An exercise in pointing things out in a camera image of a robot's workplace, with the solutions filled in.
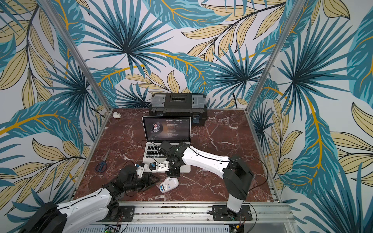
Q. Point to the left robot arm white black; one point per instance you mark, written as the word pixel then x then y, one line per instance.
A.
pixel 102 204

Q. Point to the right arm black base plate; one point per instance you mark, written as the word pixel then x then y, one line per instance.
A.
pixel 222 213

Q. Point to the silver laptop with black keyboard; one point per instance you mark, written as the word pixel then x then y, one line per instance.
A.
pixel 173 129

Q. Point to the small white plastic fitting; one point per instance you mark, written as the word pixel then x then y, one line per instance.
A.
pixel 116 115

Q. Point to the aluminium frame post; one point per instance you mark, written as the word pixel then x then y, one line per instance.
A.
pixel 276 51
pixel 64 33

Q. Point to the black and grey toolbox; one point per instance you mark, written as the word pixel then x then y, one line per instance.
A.
pixel 180 105

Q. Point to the aluminium front rail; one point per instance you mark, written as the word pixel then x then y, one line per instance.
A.
pixel 264 214

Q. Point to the left aluminium frame post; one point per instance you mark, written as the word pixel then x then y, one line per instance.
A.
pixel 64 33

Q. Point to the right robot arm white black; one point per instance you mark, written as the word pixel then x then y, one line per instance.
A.
pixel 234 171

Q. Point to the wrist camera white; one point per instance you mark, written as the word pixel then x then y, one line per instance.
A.
pixel 140 169
pixel 159 167

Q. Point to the white wireless mouse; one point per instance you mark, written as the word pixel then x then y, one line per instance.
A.
pixel 169 184

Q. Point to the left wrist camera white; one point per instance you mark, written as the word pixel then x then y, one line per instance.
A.
pixel 140 169

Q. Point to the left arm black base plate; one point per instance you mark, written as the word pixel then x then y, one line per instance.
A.
pixel 120 213

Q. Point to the right aluminium frame post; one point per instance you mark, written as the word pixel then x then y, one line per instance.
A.
pixel 276 51

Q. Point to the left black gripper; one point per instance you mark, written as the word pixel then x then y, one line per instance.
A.
pixel 146 184

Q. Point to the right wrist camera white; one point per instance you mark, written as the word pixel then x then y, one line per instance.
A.
pixel 159 167

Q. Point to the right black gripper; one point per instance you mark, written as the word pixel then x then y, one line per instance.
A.
pixel 162 146

